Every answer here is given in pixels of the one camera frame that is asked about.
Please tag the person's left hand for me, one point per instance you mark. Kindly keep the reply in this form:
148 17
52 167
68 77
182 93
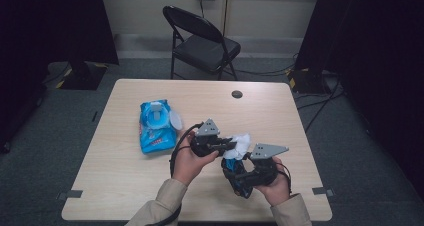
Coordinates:
188 166

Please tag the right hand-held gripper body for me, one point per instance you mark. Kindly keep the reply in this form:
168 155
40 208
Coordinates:
265 172

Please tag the person's right hand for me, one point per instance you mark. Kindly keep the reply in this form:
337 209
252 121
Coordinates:
276 191

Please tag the grey table grommet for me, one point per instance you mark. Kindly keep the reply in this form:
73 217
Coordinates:
237 94

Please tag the black folding chair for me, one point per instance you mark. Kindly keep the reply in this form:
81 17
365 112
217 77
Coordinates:
206 49

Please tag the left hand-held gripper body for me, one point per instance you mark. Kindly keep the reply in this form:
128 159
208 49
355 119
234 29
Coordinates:
206 144

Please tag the beige wall conduit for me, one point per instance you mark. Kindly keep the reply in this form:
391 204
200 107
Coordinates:
226 12

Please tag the blue wet wipe packet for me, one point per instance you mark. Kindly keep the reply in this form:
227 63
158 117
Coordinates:
158 141

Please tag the black stand base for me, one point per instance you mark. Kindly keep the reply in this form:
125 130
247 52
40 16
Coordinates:
308 81
83 77

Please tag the white wet wipe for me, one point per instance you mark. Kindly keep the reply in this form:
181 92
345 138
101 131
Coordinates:
156 107
241 142

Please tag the grey tape strip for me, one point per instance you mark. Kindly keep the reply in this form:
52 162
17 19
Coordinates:
322 191
71 194

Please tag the black curtain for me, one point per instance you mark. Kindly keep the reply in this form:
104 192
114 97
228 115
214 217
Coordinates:
376 52
50 36

